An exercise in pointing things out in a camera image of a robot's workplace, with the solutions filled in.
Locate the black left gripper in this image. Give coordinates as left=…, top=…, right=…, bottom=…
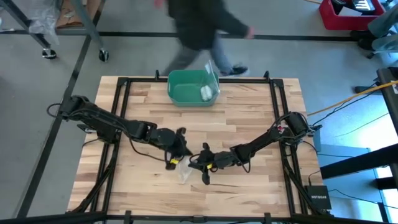
left=154, top=126, right=193, bottom=171

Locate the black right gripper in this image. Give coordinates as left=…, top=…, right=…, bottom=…
left=187, top=142, right=239, bottom=186

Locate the clear plastic bag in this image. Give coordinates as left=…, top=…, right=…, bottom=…
left=176, top=154, right=196, bottom=184

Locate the green plastic bin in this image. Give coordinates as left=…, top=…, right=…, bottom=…
left=167, top=69, right=220, bottom=108

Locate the clear bag with cotton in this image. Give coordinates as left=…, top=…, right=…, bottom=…
left=203, top=59, right=221, bottom=103

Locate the person's black shoe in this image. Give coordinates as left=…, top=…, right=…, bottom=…
left=357, top=38, right=376, bottom=51
left=221, top=64, right=250, bottom=77
left=349, top=29, right=371, bottom=40

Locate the person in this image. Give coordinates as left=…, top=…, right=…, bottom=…
left=154, top=0, right=256, bottom=77

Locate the grey metal work table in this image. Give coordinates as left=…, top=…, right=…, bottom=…
left=0, top=0, right=110, bottom=63

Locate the black metal beam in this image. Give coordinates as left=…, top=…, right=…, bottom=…
left=320, top=144, right=398, bottom=180

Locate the brown cardboard box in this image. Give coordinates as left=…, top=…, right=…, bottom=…
left=55, top=0, right=104, bottom=30

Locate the crumpled clear plastic wrap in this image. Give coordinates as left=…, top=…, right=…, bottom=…
left=29, top=5, right=60, bottom=47

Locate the black floor stand base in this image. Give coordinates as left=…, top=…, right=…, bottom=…
left=354, top=85, right=379, bottom=95

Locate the red plastic crate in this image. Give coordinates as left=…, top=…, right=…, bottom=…
left=318, top=0, right=386, bottom=31

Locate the person's leg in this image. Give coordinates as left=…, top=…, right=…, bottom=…
left=368, top=9, right=398, bottom=39
left=371, top=33, right=398, bottom=53

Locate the black device with white keys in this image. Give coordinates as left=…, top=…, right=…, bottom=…
left=330, top=0, right=377, bottom=17

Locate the black aluminium table frame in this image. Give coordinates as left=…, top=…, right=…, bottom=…
left=67, top=69, right=335, bottom=224

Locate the black Netgear network switch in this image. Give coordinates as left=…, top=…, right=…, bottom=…
left=303, top=185, right=333, bottom=211

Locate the yellow cable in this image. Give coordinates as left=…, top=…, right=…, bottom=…
left=307, top=80, right=398, bottom=117

